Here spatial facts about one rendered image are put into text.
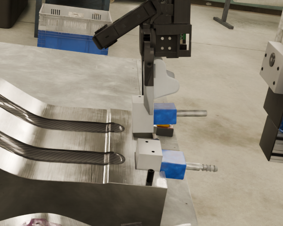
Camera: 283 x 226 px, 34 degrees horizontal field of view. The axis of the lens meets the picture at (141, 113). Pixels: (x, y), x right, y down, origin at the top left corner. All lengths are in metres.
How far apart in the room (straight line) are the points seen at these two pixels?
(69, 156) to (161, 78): 0.19
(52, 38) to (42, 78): 2.72
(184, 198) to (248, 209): 1.53
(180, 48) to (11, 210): 0.36
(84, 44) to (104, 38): 3.22
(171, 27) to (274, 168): 2.10
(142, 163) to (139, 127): 0.11
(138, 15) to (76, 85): 0.51
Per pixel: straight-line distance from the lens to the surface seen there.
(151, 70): 0.74
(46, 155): 0.73
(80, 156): 0.73
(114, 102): 1.15
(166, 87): 0.76
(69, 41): 3.97
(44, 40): 3.98
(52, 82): 1.23
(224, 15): 6.34
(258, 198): 2.45
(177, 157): 0.72
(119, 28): 0.76
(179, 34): 0.76
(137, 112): 0.78
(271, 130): 1.19
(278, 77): 1.10
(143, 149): 0.70
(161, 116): 0.79
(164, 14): 0.76
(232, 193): 2.43
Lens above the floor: 1.25
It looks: 24 degrees down
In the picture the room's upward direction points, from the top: 9 degrees clockwise
